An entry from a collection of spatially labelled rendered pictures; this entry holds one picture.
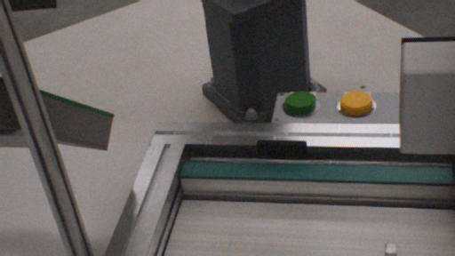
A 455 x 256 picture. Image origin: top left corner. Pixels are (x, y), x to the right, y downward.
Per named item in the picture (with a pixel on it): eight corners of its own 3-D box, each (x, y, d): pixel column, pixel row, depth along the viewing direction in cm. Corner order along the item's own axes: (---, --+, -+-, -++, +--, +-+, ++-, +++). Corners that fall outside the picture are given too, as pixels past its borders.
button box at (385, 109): (280, 126, 100) (276, 90, 96) (441, 128, 95) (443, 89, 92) (274, 159, 95) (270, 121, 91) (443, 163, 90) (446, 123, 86)
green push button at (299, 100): (287, 102, 95) (286, 90, 94) (317, 102, 95) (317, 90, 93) (283, 121, 92) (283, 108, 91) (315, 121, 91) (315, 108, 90)
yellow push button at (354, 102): (341, 102, 94) (340, 90, 93) (372, 102, 93) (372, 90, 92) (339, 121, 91) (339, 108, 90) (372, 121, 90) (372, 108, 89)
